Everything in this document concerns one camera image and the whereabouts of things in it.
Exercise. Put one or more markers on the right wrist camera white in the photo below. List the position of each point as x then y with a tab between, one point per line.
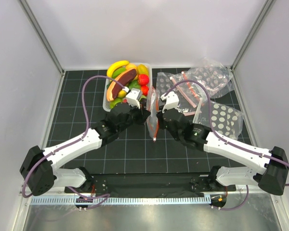
171	101

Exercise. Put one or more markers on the right aluminium frame post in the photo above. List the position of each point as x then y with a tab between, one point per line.
253	32

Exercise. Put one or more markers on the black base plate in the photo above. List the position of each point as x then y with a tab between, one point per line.
153	185

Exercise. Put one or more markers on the aluminium frame post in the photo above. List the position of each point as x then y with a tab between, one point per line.
37	28
253	32

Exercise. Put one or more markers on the dark purple eggplant toy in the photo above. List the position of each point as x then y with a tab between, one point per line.
143	100

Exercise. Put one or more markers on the red strawberry upper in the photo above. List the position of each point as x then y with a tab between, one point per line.
143	79

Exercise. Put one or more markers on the black grid mat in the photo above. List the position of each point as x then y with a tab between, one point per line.
81	100

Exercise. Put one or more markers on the hot dog toy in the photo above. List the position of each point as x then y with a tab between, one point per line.
119	83

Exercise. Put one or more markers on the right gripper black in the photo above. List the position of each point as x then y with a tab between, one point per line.
161	125

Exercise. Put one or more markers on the red strawberry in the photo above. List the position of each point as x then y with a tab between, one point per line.
144	90
143	79

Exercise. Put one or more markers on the yellow banana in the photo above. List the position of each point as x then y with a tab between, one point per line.
117	65

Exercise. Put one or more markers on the polka dot bag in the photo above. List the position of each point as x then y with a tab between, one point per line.
214	76
224	119

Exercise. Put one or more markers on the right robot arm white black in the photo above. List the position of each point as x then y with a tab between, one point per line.
266	168

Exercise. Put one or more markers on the zip bag red zipper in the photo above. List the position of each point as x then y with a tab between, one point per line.
152	107

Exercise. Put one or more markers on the white plastic food bin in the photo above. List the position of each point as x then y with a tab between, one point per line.
106	103

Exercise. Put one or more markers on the yellow starfruit toy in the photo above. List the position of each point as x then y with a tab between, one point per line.
142	70

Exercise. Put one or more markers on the polka dot bag right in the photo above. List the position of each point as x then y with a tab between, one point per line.
224	119

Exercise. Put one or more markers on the left aluminium frame post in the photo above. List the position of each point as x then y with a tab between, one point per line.
37	28

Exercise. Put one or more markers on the polka dot bag back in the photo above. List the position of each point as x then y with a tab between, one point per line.
214	76

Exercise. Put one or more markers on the red strawberry lower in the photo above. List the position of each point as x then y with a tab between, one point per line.
144	90

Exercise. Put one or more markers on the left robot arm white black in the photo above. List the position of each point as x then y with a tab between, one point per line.
42	169

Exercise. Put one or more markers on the slotted cable duct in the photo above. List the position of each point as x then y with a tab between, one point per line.
76	200

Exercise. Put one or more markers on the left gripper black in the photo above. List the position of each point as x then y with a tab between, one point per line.
141	113

